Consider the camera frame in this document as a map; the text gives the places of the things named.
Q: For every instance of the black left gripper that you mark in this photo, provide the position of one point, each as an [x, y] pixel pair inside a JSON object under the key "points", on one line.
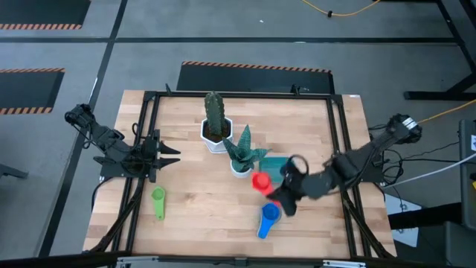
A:
{"points": [[153, 156]]}

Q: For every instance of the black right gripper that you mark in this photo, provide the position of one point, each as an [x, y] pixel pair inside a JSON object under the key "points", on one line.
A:
{"points": [[308, 182]]}

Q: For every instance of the red measuring cup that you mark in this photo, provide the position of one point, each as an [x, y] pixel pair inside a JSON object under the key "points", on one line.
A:
{"points": [[260, 180]]}

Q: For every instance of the blue measuring cup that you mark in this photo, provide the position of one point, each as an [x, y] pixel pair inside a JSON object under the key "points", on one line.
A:
{"points": [[264, 228]]}

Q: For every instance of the green measuring cup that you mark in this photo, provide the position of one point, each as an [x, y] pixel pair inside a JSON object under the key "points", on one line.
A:
{"points": [[159, 206]]}

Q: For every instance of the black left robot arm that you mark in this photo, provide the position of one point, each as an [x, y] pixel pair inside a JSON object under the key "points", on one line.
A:
{"points": [[111, 145]]}

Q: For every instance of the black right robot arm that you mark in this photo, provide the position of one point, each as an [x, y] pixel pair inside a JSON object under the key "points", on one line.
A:
{"points": [[372, 152]]}

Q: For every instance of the teal plastic basket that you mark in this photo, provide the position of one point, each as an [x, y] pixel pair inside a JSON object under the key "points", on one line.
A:
{"points": [[273, 165]]}

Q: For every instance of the white angular plant pot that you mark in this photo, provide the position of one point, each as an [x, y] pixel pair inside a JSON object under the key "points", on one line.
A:
{"points": [[208, 143]]}

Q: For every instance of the white round plant pot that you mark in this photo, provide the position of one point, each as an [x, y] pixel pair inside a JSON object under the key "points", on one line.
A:
{"points": [[238, 174]]}

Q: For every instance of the striped green snake plant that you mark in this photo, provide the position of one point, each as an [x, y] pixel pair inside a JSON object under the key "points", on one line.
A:
{"points": [[243, 152]]}

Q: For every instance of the tall green cactus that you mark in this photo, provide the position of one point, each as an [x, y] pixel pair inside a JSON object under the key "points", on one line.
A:
{"points": [[215, 111]]}

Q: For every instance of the black hazard-striped floor mat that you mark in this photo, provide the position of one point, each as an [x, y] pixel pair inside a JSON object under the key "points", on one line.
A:
{"points": [[26, 93], [253, 80], [37, 11]]}

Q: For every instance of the grey furniture leg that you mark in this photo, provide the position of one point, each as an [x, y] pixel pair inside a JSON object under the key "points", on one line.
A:
{"points": [[11, 172]]}

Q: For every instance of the grey cabinet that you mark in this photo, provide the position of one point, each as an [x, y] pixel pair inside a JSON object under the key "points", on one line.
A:
{"points": [[468, 178]]}

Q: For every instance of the black aluminium table frame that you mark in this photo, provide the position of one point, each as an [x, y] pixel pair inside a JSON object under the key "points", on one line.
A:
{"points": [[241, 95]]}

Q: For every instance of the black desk leg frame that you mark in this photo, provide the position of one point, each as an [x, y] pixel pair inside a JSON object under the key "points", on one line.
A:
{"points": [[439, 95]]}

